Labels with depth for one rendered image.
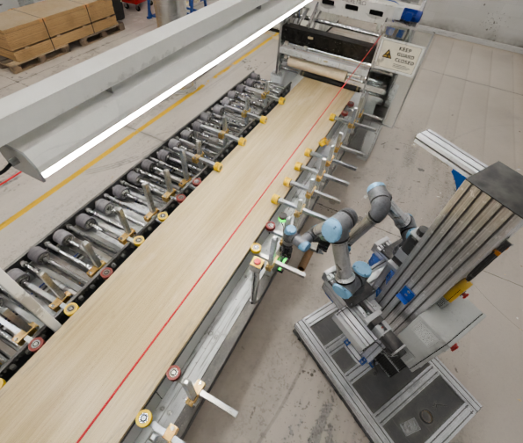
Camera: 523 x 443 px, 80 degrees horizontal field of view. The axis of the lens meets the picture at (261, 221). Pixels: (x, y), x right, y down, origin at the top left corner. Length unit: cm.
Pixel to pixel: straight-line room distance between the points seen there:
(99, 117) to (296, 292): 265
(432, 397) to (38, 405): 263
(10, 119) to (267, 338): 260
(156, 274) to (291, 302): 143
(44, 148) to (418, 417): 282
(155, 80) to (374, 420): 258
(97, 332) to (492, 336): 340
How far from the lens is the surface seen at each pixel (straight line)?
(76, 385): 217
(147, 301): 224
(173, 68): 116
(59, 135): 91
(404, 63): 425
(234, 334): 229
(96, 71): 96
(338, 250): 175
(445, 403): 311
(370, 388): 288
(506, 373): 377
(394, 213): 223
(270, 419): 288
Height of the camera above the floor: 284
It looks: 50 degrees down
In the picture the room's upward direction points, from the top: 6 degrees clockwise
